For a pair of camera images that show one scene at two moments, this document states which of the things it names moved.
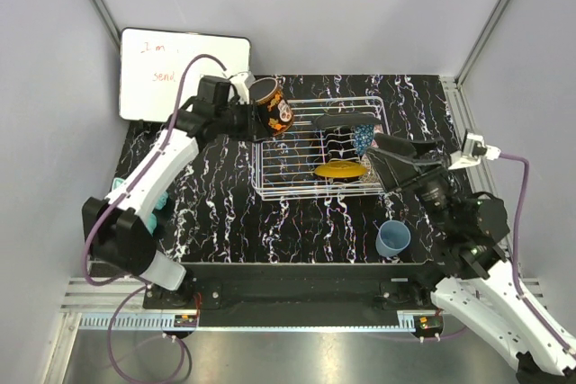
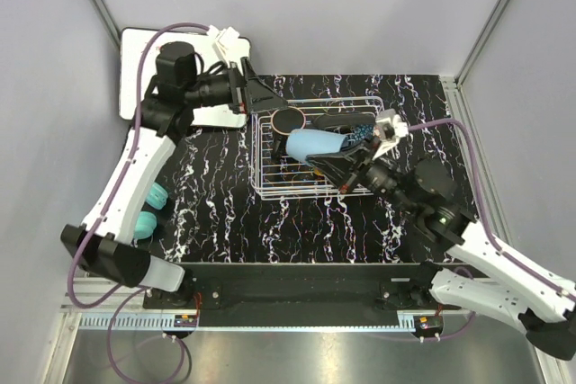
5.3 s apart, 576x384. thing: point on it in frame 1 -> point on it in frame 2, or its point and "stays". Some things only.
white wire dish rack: x=323 y=155 stays
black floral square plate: x=338 y=120 stays
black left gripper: x=254 y=129 -> x=259 y=96
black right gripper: x=392 y=170 -> x=343 y=166
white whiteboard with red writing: x=150 y=61 stays
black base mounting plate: x=295 y=294 stays
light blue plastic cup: x=392 y=237 -> x=301 y=143
